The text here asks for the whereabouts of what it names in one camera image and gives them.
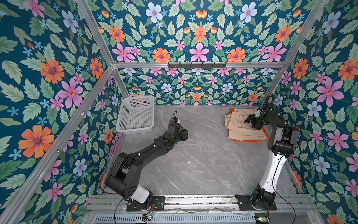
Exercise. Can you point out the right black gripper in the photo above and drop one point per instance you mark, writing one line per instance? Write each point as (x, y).
(251, 118)

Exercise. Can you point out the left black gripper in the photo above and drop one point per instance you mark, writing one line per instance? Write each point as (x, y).
(184, 134)

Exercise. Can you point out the beige shorts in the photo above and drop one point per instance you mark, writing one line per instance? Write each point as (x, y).
(243, 124)

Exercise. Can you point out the orange shorts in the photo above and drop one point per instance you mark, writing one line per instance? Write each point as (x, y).
(246, 138)

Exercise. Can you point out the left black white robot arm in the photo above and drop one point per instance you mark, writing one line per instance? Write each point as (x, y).
(124, 176)

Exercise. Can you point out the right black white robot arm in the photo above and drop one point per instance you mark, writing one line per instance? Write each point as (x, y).
(281, 143)

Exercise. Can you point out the white plastic laundry basket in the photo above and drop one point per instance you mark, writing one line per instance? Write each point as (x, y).
(136, 115)

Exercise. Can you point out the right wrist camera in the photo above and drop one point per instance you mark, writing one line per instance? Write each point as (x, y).
(258, 113)

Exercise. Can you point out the black hook rail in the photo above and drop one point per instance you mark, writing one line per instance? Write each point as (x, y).
(200, 65)

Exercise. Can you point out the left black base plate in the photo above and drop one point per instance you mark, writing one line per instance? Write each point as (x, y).
(153, 203)

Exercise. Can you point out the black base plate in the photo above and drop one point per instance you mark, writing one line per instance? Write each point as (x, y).
(153, 203)
(250, 203)

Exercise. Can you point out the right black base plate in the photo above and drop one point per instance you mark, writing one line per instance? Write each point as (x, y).
(250, 203)

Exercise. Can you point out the white ventilated cable duct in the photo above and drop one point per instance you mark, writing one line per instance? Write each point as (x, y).
(176, 218)

